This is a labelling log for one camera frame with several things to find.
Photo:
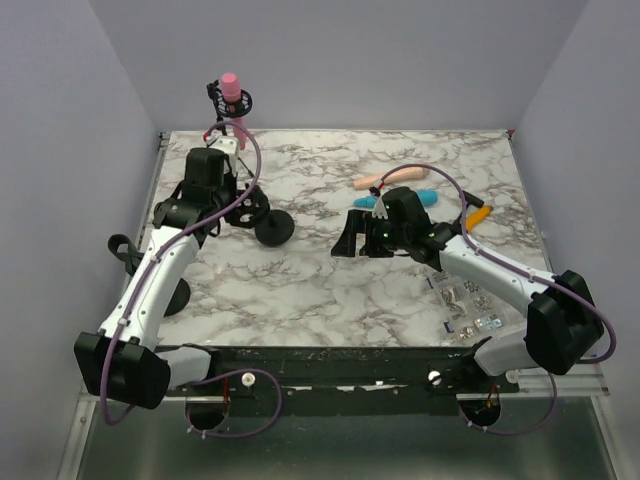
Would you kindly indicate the blue microphone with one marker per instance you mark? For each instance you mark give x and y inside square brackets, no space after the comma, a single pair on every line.
[428,198]

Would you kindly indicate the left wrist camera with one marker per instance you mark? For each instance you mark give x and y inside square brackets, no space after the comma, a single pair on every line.
[229,145]

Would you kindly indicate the black clip mic stand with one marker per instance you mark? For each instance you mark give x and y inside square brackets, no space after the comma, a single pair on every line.
[126,252]

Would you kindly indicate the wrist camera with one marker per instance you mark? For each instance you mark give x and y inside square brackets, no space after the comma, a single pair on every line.
[380,210]
[229,145]

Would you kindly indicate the black tripod mic stand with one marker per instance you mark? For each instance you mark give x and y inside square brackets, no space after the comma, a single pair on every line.
[220,107]

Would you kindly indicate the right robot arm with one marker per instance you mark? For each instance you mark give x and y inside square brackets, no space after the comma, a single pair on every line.
[561,323]

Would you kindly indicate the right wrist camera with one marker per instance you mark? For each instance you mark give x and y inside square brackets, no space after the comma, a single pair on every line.
[380,210]

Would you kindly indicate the orange handled tool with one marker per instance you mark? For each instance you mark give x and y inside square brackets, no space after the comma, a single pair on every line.
[476,211]

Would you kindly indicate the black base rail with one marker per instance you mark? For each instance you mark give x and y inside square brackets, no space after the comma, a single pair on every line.
[365,381]

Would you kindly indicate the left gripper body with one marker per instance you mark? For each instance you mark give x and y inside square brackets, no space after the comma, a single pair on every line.
[233,211]

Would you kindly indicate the pink microphone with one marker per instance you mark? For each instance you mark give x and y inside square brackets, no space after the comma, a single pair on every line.
[232,95]

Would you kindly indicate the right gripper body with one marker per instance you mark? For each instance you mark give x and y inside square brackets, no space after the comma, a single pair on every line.
[381,238]

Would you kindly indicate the black shock-mount mic stand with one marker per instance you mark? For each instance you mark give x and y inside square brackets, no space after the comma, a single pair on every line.
[275,226]

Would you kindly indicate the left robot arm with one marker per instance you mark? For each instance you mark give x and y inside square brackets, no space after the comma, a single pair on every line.
[120,361]

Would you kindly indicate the clear plastic parts box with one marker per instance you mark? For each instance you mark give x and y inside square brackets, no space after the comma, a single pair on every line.
[470,312]

